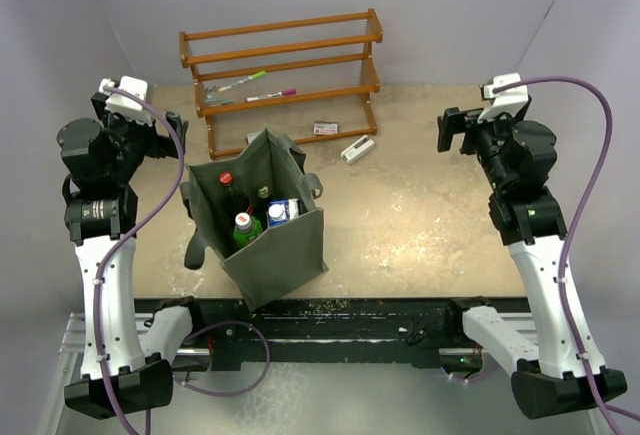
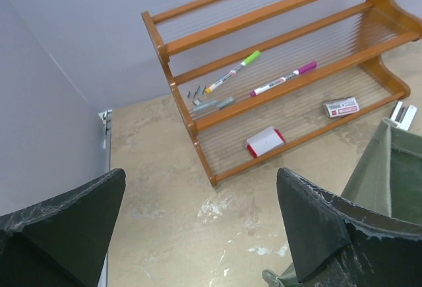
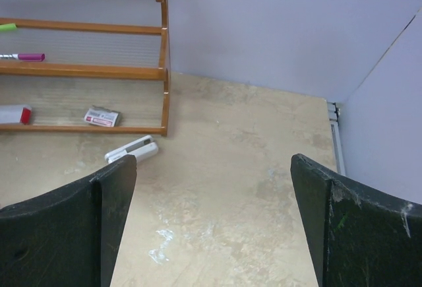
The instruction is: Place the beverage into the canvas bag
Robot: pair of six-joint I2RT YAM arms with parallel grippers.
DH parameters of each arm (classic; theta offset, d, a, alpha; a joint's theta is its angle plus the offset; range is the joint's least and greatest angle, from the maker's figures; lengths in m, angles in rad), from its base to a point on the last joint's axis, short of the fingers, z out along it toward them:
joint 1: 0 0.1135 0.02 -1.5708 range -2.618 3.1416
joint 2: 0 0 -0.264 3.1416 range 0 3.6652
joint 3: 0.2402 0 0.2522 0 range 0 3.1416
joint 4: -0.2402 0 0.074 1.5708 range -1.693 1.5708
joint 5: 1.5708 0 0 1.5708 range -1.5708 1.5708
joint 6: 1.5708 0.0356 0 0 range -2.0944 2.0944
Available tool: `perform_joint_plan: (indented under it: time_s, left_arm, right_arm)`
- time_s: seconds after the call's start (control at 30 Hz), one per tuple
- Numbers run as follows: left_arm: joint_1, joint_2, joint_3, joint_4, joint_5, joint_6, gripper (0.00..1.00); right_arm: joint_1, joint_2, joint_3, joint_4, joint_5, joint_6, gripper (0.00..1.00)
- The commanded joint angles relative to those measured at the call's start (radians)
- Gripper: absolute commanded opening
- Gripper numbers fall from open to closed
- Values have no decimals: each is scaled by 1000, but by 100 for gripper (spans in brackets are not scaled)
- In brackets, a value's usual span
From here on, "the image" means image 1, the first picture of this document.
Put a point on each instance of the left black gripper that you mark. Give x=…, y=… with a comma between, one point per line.
x=159, y=145

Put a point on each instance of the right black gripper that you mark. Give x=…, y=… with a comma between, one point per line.
x=454, y=122

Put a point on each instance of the Coca-Cola glass bottle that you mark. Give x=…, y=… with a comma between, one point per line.
x=234, y=200

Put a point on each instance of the grey-green canvas bag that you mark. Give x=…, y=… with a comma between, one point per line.
x=283, y=258

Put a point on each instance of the green soda bottle yellow label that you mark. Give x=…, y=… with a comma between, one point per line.
x=263, y=200

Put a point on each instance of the orange drink plastic bottle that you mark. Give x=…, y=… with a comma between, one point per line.
x=247, y=228

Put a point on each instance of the blue orange juice carton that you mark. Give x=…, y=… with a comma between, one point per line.
x=282, y=211

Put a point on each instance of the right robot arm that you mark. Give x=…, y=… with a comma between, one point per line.
x=562, y=371

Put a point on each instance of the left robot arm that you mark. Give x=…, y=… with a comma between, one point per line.
x=123, y=371

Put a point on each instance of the white stapler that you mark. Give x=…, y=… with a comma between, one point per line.
x=357, y=149

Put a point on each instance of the red white small box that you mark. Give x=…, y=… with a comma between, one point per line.
x=250, y=137

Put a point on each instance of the wooden three-tier rack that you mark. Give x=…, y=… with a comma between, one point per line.
x=368, y=84

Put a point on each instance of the green-capped marker pen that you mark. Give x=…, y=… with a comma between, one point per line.
x=241, y=81

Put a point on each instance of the pink-capped marker pen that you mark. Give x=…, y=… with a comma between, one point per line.
x=278, y=94

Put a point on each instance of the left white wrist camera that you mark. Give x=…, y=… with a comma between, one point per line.
x=131, y=110

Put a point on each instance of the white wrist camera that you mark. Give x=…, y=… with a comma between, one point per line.
x=131, y=110
x=509, y=101

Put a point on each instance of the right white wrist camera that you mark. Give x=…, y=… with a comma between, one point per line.
x=509, y=101

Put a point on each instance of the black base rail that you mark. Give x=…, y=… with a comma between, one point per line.
x=416, y=331

